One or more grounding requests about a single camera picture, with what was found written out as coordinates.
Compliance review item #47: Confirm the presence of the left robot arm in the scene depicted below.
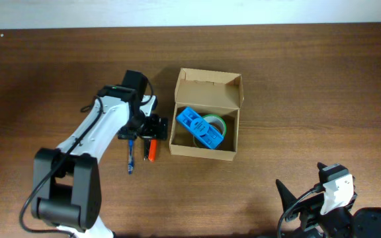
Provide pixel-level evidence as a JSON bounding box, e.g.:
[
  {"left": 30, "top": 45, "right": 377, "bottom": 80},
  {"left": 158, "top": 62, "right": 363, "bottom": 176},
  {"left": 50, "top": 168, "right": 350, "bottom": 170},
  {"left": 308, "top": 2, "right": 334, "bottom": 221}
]
[{"left": 19, "top": 70, "right": 168, "bottom": 237}]

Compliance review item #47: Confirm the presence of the left black cable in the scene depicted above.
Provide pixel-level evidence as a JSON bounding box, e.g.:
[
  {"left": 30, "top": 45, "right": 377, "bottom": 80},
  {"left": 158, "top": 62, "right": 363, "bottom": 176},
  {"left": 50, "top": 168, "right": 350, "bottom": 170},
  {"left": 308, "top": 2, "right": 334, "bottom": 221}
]
[{"left": 19, "top": 75, "right": 155, "bottom": 237}]

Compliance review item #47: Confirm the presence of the green tape roll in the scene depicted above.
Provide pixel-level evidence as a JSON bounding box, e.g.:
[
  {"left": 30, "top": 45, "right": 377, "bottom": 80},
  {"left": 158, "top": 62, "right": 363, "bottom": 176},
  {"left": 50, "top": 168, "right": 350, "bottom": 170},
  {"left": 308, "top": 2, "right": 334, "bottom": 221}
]
[{"left": 192, "top": 114, "right": 227, "bottom": 148}]

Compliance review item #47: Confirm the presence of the orange black stapler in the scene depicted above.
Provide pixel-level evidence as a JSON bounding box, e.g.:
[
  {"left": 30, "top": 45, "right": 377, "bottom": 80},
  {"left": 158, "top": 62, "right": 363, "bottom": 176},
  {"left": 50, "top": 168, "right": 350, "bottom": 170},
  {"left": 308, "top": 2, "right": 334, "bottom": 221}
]
[{"left": 144, "top": 139, "right": 157, "bottom": 162}]

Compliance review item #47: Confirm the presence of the cardboard box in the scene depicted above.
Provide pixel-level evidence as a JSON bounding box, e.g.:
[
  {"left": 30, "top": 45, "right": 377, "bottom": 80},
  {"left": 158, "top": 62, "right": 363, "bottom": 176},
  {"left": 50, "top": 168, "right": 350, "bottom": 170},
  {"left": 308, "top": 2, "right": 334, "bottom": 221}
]
[{"left": 169, "top": 68, "right": 244, "bottom": 161}]

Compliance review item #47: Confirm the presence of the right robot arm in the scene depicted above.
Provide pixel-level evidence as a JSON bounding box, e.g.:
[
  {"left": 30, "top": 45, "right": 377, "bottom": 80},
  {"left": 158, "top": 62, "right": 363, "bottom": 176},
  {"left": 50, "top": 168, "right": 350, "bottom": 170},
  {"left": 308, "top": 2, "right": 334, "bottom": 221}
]
[{"left": 276, "top": 180, "right": 381, "bottom": 238}]

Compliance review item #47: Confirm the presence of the blue ballpoint pen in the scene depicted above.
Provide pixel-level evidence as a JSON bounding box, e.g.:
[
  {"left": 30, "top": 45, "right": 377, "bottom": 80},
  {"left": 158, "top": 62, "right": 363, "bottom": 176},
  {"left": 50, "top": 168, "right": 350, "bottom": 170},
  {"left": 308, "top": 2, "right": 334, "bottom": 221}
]
[{"left": 128, "top": 139, "right": 134, "bottom": 175}]

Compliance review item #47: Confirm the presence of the right black cable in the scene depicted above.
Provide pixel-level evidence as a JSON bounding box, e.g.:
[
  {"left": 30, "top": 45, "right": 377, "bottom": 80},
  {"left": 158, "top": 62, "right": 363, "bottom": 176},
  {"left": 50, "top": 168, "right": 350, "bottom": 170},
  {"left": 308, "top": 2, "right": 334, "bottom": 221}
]
[{"left": 276, "top": 184, "right": 325, "bottom": 238}]

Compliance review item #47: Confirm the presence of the black cable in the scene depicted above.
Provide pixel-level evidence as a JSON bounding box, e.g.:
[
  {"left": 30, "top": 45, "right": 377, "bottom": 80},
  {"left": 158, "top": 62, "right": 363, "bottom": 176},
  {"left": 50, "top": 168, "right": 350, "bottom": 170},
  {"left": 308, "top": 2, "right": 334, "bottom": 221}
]
[
  {"left": 19, "top": 75, "right": 155, "bottom": 237},
  {"left": 276, "top": 184, "right": 325, "bottom": 238}
]

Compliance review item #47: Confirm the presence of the blue whiteboard duster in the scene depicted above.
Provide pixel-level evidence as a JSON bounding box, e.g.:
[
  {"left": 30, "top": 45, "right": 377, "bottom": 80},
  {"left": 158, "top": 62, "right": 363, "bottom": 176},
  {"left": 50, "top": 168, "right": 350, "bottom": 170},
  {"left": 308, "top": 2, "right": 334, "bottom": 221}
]
[{"left": 176, "top": 107, "right": 224, "bottom": 149}]

